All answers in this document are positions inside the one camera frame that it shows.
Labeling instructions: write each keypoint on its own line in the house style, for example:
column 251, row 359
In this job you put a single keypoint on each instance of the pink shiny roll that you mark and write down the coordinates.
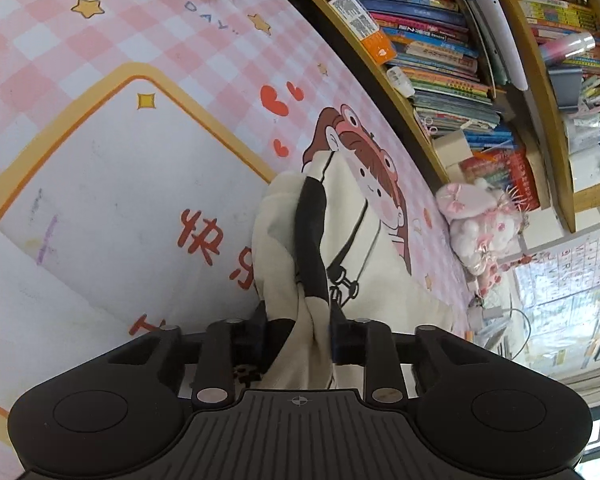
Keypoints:
column 567, row 49

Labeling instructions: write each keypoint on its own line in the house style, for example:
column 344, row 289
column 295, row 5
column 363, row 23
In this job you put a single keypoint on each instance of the alphabet wall poster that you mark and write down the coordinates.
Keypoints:
column 580, row 270

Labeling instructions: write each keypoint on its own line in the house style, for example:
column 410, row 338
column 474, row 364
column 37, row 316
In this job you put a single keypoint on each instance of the pink white plush toy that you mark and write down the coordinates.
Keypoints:
column 467, row 230

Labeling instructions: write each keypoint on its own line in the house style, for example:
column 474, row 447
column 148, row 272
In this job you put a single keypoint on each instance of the row of colourful books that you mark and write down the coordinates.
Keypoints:
column 430, row 25

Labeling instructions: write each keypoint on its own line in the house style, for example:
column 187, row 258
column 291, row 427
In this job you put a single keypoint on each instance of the wooden bookshelf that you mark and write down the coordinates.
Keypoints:
column 562, row 185

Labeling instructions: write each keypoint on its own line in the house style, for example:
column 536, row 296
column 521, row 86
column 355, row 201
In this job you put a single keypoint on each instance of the small white plastic box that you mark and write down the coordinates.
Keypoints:
column 400, row 81

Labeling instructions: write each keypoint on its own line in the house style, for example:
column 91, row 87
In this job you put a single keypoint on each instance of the small cardboard box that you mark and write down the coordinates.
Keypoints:
column 452, row 147

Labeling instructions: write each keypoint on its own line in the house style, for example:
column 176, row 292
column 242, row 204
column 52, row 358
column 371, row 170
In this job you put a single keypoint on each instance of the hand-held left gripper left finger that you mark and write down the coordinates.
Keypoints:
column 252, row 342

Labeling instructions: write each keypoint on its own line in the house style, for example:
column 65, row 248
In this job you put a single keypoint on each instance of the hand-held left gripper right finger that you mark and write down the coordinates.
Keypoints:
column 345, row 342

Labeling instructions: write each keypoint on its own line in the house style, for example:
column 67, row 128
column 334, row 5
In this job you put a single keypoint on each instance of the long white flat board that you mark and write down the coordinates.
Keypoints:
column 500, row 35

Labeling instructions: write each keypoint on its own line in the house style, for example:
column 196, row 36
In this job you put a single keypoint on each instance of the orange white carton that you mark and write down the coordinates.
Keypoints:
column 360, row 22

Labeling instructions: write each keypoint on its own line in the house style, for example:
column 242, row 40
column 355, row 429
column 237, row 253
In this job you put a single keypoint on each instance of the cream black sweatshirt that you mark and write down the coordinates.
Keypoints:
column 280, row 220

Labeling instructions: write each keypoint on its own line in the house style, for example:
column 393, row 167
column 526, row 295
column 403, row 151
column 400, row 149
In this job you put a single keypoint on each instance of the pink checked printed blanket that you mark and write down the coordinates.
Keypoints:
column 105, row 185

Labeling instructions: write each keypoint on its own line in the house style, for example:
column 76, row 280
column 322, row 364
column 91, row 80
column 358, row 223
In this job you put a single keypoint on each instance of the stack of thin booklets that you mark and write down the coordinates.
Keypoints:
column 560, row 15

